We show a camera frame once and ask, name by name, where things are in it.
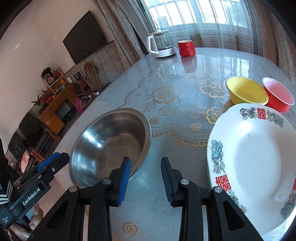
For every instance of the yellow plastic bowl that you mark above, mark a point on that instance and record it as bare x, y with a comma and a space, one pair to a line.
246, 90

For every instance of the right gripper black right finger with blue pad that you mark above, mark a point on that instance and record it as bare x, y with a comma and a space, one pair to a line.
206, 213

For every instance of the wooden shelf cabinet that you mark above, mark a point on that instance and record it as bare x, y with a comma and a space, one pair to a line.
60, 89

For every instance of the wooden folding chair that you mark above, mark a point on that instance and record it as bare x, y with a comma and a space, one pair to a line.
92, 77

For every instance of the red plastic bowl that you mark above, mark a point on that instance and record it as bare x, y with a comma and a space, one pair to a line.
279, 97

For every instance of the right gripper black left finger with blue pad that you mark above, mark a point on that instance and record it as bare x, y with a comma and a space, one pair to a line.
65, 220

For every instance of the white glass kettle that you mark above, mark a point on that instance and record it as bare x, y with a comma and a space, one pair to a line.
160, 45

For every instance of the stainless steel bowl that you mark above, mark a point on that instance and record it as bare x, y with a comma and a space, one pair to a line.
103, 144

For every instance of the person's left hand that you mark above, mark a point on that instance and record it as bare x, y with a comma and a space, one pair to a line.
22, 231

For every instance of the lace plastic tablecloth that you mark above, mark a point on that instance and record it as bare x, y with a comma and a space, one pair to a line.
181, 98

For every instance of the white plate red characters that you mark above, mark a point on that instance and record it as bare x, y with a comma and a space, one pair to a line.
251, 156

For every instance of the sheer window curtain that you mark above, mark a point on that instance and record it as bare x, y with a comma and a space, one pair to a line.
246, 26

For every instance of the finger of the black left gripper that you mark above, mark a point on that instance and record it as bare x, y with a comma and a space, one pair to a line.
47, 168

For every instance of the black leather sofa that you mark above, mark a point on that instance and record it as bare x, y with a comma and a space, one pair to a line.
30, 136

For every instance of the red mug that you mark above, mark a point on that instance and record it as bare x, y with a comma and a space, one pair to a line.
186, 48

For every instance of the black wall television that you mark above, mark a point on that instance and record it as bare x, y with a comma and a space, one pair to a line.
84, 38

